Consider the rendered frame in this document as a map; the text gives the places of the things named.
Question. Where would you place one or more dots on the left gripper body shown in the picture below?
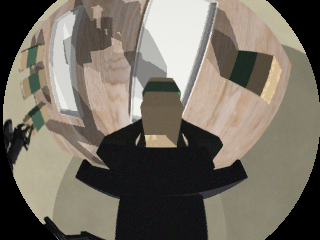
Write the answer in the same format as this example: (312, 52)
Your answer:
(20, 136)

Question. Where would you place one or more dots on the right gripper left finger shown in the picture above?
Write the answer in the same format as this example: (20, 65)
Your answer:
(127, 136)

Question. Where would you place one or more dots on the white shallow tray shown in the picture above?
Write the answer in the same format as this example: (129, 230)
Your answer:
(173, 41)
(64, 85)

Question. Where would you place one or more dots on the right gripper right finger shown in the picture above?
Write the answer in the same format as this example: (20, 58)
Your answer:
(197, 136)

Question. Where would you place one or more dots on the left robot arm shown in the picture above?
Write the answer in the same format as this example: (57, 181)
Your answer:
(15, 142)

